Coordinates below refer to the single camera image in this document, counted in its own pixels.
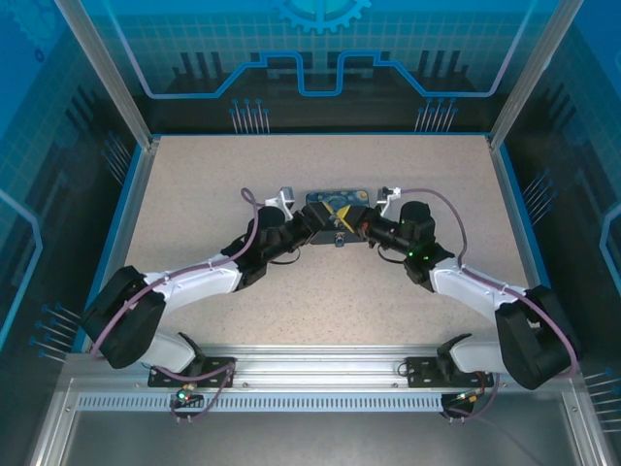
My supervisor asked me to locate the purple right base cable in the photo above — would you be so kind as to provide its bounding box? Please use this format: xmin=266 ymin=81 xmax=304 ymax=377
xmin=438 ymin=372 xmax=540 ymax=466

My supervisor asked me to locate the starry night painted tin box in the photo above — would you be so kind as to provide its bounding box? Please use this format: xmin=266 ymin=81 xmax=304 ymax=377
xmin=305 ymin=187 xmax=374 ymax=248

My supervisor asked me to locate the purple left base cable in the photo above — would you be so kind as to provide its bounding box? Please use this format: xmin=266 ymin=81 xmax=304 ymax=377
xmin=168 ymin=361 xmax=238 ymax=424

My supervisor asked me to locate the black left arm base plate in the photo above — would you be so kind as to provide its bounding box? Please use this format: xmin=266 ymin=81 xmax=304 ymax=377
xmin=147 ymin=356 xmax=238 ymax=390

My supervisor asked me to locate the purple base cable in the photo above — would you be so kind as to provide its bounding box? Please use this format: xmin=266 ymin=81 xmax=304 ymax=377
xmin=168 ymin=361 xmax=238 ymax=424
xmin=438 ymin=372 xmax=540 ymax=466

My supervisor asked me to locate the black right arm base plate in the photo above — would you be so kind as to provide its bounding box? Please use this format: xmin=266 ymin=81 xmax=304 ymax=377
xmin=404 ymin=356 xmax=497 ymax=390

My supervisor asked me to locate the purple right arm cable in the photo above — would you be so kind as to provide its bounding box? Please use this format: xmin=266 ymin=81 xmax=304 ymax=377
xmin=397 ymin=185 xmax=582 ymax=381

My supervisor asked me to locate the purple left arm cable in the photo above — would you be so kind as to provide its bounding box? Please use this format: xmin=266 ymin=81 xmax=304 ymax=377
xmin=88 ymin=187 xmax=271 ymax=363

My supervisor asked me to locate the aluminium frame post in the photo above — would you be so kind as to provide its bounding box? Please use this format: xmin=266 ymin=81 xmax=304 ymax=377
xmin=486 ymin=0 xmax=572 ymax=150
xmin=53 ymin=0 xmax=162 ymax=150

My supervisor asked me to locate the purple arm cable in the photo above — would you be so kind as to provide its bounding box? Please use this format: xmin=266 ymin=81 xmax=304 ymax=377
xmin=88 ymin=187 xmax=271 ymax=363
xmin=397 ymin=185 xmax=582 ymax=381

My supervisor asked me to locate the slotted grey cable duct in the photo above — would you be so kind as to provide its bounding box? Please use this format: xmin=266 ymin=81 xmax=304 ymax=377
xmin=76 ymin=393 xmax=446 ymax=415

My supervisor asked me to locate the aluminium mounting rail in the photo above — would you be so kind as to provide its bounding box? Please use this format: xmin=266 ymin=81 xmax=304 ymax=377
xmin=61 ymin=343 xmax=586 ymax=392

